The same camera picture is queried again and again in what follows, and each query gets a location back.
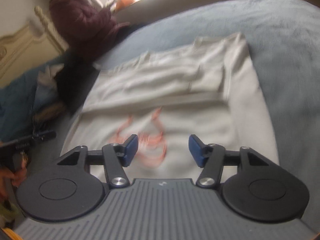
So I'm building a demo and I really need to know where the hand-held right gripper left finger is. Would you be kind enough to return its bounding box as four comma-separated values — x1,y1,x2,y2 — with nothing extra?
57,134,139,188

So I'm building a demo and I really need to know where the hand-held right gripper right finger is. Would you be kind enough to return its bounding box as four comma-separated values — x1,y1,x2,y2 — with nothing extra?
189,134,269,187

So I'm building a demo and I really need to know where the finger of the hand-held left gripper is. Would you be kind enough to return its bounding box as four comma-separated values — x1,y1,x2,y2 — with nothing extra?
32,130,57,142

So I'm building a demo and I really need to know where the white sweatshirt with bear outline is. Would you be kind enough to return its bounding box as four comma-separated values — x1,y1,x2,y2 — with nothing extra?
60,32,279,178

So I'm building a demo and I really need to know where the person's left hand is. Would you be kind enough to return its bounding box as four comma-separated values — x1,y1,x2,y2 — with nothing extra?
0,159,28,200

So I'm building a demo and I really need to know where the crumpled white garment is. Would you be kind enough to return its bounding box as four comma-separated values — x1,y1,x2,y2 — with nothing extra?
37,64,64,85

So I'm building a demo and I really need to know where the cream carved headboard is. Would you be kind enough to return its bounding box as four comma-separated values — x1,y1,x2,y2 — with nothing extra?
0,5,68,88

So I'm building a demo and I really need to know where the grey blanket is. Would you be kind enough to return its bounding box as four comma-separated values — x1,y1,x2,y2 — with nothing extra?
0,0,320,230

